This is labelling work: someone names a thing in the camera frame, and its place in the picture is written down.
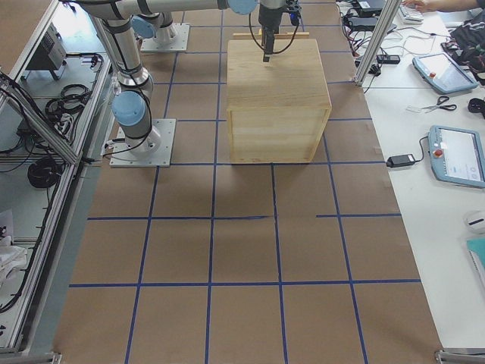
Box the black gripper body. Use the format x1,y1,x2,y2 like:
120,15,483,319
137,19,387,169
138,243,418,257
258,6,283,34

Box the wooden drawer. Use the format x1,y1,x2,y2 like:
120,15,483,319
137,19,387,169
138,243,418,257
232,31,310,40

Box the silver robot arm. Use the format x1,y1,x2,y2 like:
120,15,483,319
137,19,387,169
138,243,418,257
131,5,285,62
77,1,300,87

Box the wooden drawer cabinet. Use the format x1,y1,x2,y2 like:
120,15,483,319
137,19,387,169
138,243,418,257
227,39,332,164

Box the person hand at keyboard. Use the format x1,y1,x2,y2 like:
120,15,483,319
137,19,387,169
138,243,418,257
402,0,429,12

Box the black phone device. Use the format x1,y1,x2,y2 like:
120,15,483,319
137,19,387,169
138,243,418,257
376,55,401,64

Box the blue teach pendant far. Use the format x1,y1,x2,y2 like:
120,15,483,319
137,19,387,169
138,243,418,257
412,52,478,95

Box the blue teach pendant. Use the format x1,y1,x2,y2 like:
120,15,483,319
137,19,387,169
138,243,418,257
412,52,478,95
428,125,484,189

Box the black power adapter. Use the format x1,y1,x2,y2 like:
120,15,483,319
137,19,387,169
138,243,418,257
386,154,416,168

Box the blue teach pendant near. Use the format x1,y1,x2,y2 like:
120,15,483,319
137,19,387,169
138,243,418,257
428,125,484,189

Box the brown paper table mat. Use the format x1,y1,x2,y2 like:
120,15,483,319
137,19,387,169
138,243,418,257
53,1,440,363

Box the white computer mouse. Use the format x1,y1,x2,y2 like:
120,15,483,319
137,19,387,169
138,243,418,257
464,210,485,234

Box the teal notebook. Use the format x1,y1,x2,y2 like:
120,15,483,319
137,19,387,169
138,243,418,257
466,237,485,284

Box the crumpled white cloth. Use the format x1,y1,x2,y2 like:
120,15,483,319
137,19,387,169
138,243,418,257
0,210,28,289

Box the aluminium frame post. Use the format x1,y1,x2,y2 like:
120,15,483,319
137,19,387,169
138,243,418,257
354,0,401,86

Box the black handled scissors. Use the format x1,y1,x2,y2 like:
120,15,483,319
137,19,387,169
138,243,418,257
421,96,457,113

